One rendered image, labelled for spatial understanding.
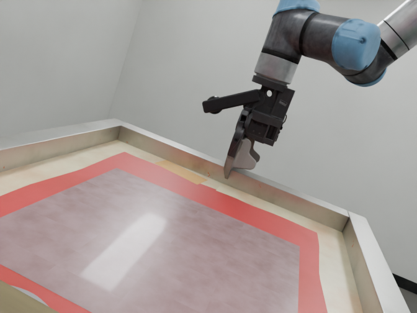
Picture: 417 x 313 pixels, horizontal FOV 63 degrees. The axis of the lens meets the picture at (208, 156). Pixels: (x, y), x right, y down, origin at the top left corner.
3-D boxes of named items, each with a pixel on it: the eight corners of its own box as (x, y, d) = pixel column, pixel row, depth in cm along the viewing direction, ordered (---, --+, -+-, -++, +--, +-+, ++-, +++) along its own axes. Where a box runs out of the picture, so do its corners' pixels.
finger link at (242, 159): (246, 189, 66) (263, 145, 65) (218, 177, 67) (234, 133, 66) (247, 187, 69) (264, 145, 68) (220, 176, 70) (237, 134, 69)
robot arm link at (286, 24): (314, -6, 56) (273, -13, 61) (289, 59, 59) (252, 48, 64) (332, 9, 62) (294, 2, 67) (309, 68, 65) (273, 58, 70)
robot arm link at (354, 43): (393, 40, 58) (335, 28, 65) (376, 13, 50) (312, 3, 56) (371, 84, 60) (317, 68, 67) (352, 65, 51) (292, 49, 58)
